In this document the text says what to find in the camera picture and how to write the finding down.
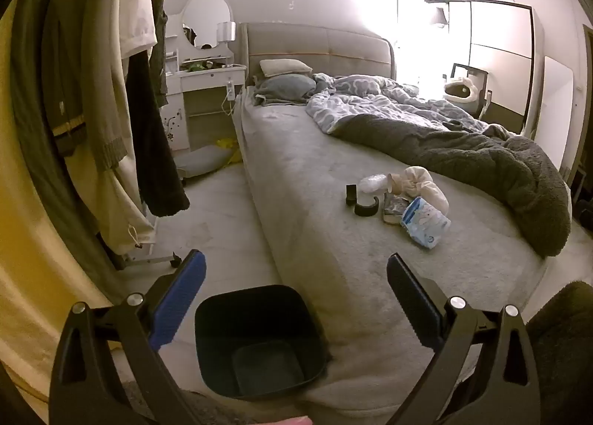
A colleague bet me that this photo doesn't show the oval vanity mirror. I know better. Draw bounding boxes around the oval vanity mirror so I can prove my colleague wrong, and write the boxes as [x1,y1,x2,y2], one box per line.
[180,0,233,50]

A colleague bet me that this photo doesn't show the chair with white cushion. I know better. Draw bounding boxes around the chair with white cushion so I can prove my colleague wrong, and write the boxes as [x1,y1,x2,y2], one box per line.
[451,62,491,120]

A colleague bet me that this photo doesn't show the dark green vest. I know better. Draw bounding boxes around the dark green vest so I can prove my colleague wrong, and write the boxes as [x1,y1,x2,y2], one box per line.
[148,0,170,108]

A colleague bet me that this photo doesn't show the hanging clothes on rack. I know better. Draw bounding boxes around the hanging clothes on rack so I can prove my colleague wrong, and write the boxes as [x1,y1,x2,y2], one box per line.
[46,0,156,254]

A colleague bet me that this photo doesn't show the white vanity table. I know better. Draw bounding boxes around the white vanity table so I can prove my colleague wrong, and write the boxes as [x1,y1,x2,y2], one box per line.
[164,12,247,152]

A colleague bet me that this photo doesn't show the blue and white tissue packet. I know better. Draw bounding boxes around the blue and white tissue packet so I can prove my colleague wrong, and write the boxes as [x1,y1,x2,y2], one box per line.
[401,196,452,250]

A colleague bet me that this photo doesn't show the cream pillow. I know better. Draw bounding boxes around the cream pillow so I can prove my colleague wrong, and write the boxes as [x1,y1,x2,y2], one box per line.
[259,59,313,79]

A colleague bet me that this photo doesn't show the dark plastic trash bin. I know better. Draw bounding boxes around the dark plastic trash bin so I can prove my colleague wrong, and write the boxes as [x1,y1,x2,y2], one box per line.
[195,284,327,402]

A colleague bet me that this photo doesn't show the white wardrobe with dark trim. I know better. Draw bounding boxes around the white wardrobe with dark trim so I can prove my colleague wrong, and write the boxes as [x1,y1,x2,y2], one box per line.
[424,0,543,134]

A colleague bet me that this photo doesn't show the cream cat bed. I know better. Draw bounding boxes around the cream cat bed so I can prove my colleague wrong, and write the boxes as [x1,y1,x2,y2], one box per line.
[442,75,480,106]

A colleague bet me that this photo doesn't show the grey-blue pillow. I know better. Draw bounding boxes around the grey-blue pillow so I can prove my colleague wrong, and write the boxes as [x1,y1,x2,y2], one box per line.
[254,74,318,107]

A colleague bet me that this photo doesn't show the black curved ring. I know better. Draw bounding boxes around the black curved ring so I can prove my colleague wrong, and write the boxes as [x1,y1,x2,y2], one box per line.
[354,195,381,218]

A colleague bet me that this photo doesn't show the clear plastic wrapper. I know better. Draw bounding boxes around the clear plastic wrapper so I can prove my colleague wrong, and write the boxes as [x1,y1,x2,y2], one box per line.
[359,173,390,198]

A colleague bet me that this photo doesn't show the white clothes rack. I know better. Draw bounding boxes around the white clothes rack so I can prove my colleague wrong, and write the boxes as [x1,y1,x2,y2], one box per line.
[116,242,183,270]

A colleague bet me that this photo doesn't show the olive knit-hem jacket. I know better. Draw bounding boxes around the olive knit-hem jacket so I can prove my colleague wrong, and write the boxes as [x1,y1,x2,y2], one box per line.
[46,0,128,171]

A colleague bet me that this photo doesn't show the long black coat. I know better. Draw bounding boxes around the long black coat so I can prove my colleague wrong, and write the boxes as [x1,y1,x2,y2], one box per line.
[125,52,191,217]

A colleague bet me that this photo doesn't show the grey bed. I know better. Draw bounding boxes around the grey bed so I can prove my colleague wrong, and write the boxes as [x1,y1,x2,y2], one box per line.
[232,82,584,412]

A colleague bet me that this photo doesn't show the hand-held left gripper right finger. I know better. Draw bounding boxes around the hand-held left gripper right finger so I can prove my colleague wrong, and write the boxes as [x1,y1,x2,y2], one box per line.
[386,253,542,425]

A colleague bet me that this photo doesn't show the grey cushioned stool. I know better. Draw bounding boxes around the grey cushioned stool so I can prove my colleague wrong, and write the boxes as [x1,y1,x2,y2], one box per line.
[176,146,235,178]

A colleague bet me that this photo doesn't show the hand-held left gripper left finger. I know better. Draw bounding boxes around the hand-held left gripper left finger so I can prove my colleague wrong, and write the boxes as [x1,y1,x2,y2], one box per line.
[53,249,207,425]

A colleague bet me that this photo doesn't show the silver table lamp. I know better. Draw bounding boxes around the silver table lamp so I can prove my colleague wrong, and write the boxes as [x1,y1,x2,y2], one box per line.
[217,22,237,65]

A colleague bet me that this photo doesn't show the yellow curtain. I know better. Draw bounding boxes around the yellow curtain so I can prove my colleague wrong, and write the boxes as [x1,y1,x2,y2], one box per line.
[0,3,126,407]

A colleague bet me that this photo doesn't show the bright plastic bag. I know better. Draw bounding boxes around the bright plastic bag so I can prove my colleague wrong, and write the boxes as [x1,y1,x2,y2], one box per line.
[214,138,242,162]

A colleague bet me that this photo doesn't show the grey upholstered headboard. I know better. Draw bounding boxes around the grey upholstered headboard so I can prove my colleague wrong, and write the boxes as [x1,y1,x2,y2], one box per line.
[237,23,395,83]

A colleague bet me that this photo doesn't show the patterned grey duvet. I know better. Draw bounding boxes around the patterned grey duvet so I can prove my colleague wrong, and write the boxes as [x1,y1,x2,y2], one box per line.
[306,73,515,138]

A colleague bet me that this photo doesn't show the white fluffy cloth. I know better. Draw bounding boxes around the white fluffy cloth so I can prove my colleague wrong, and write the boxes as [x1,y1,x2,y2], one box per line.
[388,165,451,217]

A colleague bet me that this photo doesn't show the dark grey fleece blanket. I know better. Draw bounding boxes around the dark grey fleece blanket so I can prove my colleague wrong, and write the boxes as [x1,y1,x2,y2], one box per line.
[331,116,573,259]

